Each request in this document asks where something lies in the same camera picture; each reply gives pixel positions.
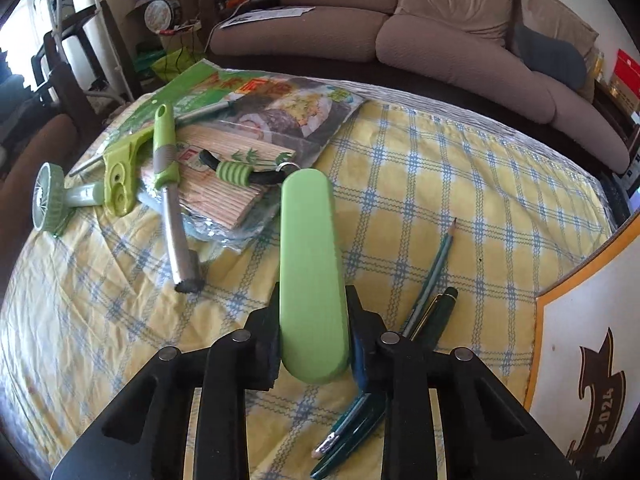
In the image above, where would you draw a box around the cardboard box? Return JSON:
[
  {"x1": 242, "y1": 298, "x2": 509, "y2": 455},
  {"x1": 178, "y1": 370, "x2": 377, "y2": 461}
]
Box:
[{"x1": 524, "y1": 214, "x2": 639, "y2": 479}]

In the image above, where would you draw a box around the brown chair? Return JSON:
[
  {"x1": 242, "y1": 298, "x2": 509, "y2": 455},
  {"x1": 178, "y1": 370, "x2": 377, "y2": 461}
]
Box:
[{"x1": 1, "y1": 55, "x2": 103, "y2": 288}]

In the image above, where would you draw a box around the brown sofa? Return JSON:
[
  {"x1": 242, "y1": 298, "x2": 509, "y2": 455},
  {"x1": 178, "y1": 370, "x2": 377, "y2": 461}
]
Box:
[{"x1": 207, "y1": 0, "x2": 631, "y2": 174}]

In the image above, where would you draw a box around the green rectangular case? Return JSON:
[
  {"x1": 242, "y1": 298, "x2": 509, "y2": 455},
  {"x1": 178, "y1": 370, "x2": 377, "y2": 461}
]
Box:
[{"x1": 279, "y1": 168, "x2": 349, "y2": 385}]

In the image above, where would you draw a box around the dark blue cushion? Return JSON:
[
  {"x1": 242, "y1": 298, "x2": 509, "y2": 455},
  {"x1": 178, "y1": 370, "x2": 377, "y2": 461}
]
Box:
[{"x1": 514, "y1": 22, "x2": 587, "y2": 91}]

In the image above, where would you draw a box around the green can opener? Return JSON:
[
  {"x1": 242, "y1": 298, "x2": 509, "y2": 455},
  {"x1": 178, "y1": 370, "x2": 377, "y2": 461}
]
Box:
[{"x1": 67, "y1": 123, "x2": 155, "y2": 219}]

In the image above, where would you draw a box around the dark green pen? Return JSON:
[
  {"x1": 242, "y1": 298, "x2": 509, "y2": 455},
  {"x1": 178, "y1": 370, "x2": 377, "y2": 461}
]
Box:
[{"x1": 309, "y1": 286, "x2": 460, "y2": 480}]

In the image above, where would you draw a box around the bamboo skewer pack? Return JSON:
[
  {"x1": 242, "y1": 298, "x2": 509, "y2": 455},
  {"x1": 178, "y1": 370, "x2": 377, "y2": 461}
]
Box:
[{"x1": 177, "y1": 122, "x2": 302, "y2": 230}]

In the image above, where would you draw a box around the green ribbed grip strap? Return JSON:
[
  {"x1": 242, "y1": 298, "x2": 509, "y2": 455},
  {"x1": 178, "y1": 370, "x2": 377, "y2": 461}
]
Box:
[{"x1": 197, "y1": 148, "x2": 302, "y2": 188}]

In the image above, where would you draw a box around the large green food bag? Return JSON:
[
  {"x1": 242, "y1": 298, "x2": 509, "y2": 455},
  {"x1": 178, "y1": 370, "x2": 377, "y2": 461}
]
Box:
[{"x1": 107, "y1": 61, "x2": 364, "y2": 168}]

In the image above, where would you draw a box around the mint handheld fan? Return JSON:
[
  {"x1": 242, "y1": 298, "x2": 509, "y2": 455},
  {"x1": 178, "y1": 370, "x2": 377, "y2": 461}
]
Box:
[{"x1": 32, "y1": 162, "x2": 104, "y2": 233}]

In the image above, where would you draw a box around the paper on sofa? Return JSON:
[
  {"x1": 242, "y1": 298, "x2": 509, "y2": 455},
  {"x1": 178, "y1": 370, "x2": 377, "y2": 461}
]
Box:
[{"x1": 220, "y1": 6, "x2": 314, "y2": 28}]

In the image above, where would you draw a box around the yellow plaid tablecloth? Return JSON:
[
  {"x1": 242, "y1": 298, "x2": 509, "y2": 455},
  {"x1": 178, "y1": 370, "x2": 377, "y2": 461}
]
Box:
[{"x1": 1, "y1": 92, "x2": 613, "y2": 479}]

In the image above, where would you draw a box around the green pencil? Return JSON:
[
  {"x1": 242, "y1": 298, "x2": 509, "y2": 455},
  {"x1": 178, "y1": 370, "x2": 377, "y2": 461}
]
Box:
[{"x1": 311, "y1": 219, "x2": 457, "y2": 460}]

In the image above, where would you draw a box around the round tin can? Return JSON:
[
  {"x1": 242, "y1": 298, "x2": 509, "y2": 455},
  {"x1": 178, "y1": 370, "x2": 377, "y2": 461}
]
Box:
[{"x1": 143, "y1": 0, "x2": 182, "y2": 34}]

